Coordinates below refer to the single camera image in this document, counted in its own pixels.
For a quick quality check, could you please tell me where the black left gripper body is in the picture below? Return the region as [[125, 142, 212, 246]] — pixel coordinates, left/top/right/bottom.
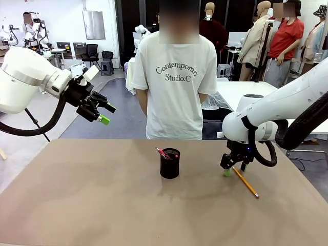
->
[[62, 77, 94, 109]]

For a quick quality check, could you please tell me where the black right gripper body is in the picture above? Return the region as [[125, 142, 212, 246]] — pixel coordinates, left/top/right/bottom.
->
[[225, 140, 256, 162]]

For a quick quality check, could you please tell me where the yellow pencil red eraser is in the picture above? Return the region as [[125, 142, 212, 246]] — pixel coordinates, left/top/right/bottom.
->
[[232, 166, 260, 199]]

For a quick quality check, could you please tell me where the black mesh pen holder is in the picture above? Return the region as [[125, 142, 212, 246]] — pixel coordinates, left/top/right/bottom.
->
[[159, 148, 181, 179]]

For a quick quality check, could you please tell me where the white air purifier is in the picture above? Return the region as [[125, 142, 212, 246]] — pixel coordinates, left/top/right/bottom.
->
[[70, 64, 88, 78]]

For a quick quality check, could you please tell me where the black stool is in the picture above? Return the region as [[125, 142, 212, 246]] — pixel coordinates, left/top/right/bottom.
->
[[100, 50, 115, 76]]

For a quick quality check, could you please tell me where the table with white cloth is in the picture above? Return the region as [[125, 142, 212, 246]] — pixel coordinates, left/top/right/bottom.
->
[[124, 57, 137, 96]]

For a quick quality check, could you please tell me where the black office chair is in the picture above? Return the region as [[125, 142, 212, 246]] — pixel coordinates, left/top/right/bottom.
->
[[80, 44, 100, 69]]

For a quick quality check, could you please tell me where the dark standing poster board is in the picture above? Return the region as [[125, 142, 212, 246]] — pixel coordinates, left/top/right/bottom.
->
[[72, 42, 87, 60]]

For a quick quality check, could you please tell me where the white-legged desk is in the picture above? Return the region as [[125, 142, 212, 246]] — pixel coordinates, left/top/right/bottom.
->
[[40, 48, 66, 70]]

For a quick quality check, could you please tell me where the thin black rod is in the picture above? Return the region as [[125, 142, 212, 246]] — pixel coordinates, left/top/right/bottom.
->
[[24, 108, 51, 142]]

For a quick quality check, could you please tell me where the clear plastic bag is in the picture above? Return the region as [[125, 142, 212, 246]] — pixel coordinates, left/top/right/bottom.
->
[[201, 92, 233, 111]]

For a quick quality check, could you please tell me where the large white table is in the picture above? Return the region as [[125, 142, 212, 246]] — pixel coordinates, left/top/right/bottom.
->
[[216, 81, 328, 155]]

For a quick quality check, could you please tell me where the person in white T-shirt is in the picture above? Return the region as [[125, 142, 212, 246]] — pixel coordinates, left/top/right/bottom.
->
[[132, 0, 219, 140]]

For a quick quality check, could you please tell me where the small grey cabinet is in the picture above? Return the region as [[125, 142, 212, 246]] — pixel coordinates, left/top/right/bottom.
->
[[217, 64, 233, 78]]

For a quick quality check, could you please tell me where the person in white sweater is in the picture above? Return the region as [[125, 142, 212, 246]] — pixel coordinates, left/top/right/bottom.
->
[[22, 11, 37, 39]]

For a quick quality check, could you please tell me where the black tripod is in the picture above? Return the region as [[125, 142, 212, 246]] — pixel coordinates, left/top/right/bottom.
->
[[254, 19, 274, 83]]

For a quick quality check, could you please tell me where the mannequin in beige coat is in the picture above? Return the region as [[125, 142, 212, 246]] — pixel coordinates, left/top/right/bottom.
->
[[236, 0, 273, 81]]

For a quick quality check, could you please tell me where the figure in red shirt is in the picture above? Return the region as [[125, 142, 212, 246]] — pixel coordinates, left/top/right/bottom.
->
[[263, 0, 305, 89]]

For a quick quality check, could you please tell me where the mannequin in dark red sweater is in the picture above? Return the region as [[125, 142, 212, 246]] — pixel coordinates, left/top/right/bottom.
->
[[199, 2, 229, 60]]

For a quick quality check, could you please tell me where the mannequin with bucket hat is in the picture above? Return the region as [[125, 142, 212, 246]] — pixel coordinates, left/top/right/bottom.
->
[[299, 4, 328, 68]]

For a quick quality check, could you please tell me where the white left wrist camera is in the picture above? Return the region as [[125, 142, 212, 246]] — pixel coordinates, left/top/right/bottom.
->
[[81, 65, 100, 87]]

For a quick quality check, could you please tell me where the black floor cable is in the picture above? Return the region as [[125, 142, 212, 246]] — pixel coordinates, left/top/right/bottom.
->
[[289, 153, 306, 172]]

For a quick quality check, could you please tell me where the black sleeved left arm cable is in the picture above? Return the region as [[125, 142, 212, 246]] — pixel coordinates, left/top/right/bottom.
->
[[0, 88, 68, 137]]

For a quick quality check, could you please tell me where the black sleeved arm cable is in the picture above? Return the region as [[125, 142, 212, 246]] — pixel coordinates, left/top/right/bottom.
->
[[247, 91, 328, 168], [0, 88, 68, 137]]

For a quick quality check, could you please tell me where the black sleeved right arm cable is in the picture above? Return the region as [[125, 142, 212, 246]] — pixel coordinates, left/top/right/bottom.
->
[[247, 91, 328, 168]]

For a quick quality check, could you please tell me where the grey wall panel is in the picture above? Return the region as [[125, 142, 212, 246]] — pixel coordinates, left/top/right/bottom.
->
[[82, 10, 106, 40]]

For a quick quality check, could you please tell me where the white robot with black cables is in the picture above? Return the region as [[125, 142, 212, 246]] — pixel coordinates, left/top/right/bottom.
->
[[0, 24, 19, 48], [24, 11, 51, 56]]

